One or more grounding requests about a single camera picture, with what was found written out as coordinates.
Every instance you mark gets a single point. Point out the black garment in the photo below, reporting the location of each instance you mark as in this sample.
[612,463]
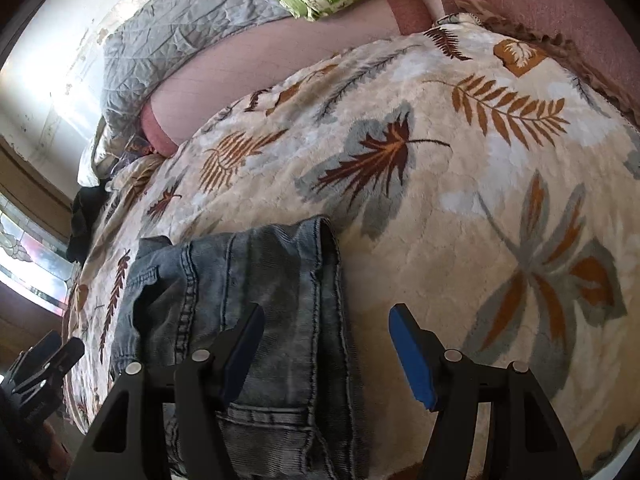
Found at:
[86,209]

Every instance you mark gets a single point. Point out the blue denim jeans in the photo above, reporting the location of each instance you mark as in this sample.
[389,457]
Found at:
[292,407]

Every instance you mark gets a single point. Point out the grey quilted pillow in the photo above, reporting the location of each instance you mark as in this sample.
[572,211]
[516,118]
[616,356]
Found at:
[160,38]

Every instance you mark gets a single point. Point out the stained glass wooden door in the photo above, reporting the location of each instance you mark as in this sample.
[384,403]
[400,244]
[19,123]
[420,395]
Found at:
[35,274]

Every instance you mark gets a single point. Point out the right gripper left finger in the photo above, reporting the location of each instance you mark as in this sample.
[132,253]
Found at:
[127,437]

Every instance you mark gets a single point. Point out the small colourful packet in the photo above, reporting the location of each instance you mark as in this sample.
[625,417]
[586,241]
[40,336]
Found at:
[137,147]

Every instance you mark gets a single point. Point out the cream white pillow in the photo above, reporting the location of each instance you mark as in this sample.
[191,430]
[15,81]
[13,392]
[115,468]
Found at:
[100,156]

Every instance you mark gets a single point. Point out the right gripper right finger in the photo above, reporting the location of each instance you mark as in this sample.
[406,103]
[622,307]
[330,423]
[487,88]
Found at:
[526,439]

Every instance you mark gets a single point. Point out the leaf-patterned beige blanket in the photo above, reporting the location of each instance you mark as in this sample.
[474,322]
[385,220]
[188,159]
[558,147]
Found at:
[464,174]

